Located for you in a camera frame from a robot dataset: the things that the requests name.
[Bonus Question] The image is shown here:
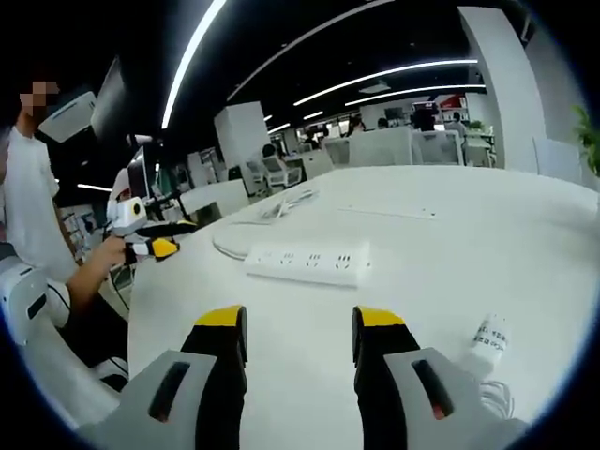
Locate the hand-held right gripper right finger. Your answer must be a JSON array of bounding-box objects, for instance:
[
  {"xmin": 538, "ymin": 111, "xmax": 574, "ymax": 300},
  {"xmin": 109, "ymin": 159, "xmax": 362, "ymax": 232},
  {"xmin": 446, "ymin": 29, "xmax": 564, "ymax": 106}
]
[{"xmin": 351, "ymin": 304, "xmax": 531, "ymax": 450}]

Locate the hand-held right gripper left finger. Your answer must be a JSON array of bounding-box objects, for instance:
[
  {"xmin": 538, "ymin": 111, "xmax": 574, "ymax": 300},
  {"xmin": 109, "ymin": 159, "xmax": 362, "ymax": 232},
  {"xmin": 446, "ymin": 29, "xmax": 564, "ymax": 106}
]
[{"xmin": 79, "ymin": 304, "xmax": 249, "ymax": 450}]

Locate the white charger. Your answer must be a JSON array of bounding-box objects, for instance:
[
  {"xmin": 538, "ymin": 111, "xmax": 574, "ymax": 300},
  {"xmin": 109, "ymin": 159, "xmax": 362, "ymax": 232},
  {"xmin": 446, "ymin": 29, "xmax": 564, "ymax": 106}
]
[{"xmin": 467, "ymin": 312, "xmax": 513, "ymax": 372}]

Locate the white power strip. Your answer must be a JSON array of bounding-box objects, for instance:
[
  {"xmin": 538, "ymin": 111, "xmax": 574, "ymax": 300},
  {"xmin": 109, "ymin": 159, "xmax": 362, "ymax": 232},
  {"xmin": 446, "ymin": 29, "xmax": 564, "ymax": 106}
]
[{"xmin": 242, "ymin": 240, "xmax": 372, "ymax": 291}]

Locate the white desk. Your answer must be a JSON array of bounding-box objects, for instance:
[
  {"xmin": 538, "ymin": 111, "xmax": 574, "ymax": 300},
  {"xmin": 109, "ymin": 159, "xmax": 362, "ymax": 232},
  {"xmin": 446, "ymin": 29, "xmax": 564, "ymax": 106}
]
[{"xmin": 126, "ymin": 163, "xmax": 600, "ymax": 450}]

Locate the white desk partition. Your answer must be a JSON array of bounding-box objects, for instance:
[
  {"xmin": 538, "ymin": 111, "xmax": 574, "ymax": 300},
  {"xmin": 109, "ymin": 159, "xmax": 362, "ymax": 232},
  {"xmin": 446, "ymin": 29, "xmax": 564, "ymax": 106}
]
[{"xmin": 322, "ymin": 127, "xmax": 466, "ymax": 169}]

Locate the straight ceiling light strip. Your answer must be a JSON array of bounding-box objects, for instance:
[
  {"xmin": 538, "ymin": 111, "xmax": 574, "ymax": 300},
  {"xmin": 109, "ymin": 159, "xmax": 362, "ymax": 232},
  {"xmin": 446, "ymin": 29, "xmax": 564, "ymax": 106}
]
[
  {"xmin": 292, "ymin": 57, "xmax": 480, "ymax": 108},
  {"xmin": 343, "ymin": 82, "xmax": 488, "ymax": 108}
]

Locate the person's left hand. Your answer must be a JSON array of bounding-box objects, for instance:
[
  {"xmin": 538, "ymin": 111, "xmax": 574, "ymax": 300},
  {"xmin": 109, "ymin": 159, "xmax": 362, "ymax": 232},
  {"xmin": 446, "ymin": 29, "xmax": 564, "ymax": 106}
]
[{"xmin": 90, "ymin": 235, "xmax": 128, "ymax": 270}]

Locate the dark computer monitor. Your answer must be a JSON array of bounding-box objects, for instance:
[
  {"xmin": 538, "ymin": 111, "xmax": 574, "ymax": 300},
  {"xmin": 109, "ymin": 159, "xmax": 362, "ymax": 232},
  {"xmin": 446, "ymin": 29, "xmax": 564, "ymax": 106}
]
[{"xmin": 125, "ymin": 139, "xmax": 158, "ymax": 203}]

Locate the white box device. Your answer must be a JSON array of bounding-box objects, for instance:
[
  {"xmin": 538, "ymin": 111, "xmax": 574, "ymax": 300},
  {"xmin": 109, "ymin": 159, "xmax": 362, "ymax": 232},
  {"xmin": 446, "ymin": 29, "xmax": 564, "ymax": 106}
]
[{"xmin": 36, "ymin": 90, "xmax": 98, "ymax": 143}]

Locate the white mesh office chair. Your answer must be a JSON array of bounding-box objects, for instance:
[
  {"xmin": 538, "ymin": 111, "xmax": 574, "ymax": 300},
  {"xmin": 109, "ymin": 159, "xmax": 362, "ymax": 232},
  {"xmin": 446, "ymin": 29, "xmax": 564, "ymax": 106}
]
[{"xmin": 254, "ymin": 155, "xmax": 303, "ymax": 189}]

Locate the white chest-worn device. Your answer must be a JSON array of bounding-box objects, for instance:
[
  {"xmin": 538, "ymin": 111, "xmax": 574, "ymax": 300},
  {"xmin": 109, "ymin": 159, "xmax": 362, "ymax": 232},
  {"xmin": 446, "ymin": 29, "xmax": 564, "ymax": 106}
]
[{"xmin": 0, "ymin": 260, "xmax": 51, "ymax": 349}]

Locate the long curved ceiling light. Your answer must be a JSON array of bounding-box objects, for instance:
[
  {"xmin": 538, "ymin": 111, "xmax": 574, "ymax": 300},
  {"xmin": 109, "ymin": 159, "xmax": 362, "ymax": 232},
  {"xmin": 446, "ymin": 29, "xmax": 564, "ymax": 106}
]
[{"xmin": 160, "ymin": 0, "xmax": 229, "ymax": 131}]

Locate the green potted plant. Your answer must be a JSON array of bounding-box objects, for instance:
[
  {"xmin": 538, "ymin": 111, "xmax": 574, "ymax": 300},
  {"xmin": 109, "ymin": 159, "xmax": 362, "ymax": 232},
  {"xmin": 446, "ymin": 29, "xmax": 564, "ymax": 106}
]
[{"xmin": 570, "ymin": 103, "xmax": 600, "ymax": 180}]

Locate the white power strip cable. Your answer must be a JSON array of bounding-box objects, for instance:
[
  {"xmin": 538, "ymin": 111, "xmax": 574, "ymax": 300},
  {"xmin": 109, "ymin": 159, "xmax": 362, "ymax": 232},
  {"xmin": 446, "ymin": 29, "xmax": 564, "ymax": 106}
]
[{"xmin": 211, "ymin": 218, "xmax": 276, "ymax": 263}]

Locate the white charger cable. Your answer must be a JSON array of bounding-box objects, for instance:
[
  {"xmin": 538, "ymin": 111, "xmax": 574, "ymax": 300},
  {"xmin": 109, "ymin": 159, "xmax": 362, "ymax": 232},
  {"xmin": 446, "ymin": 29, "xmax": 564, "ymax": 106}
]
[{"xmin": 476, "ymin": 378, "xmax": 517, "ymax": 419}]

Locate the bundle of white cables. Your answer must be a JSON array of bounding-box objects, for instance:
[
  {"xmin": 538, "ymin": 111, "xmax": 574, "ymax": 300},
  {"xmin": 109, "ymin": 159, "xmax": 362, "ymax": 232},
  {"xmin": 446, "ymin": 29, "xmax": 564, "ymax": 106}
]
[{"xmin": 259, "ymin": 186, "xmax": 321, "ymax": 220}]

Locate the desk cable slot cover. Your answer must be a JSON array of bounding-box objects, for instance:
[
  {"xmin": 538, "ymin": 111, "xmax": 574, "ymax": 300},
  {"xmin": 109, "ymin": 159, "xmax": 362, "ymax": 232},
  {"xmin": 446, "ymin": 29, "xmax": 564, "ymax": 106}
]
[{"xmin": 336, "ymin": 204, "xmax": 436, "ymax": 220}]

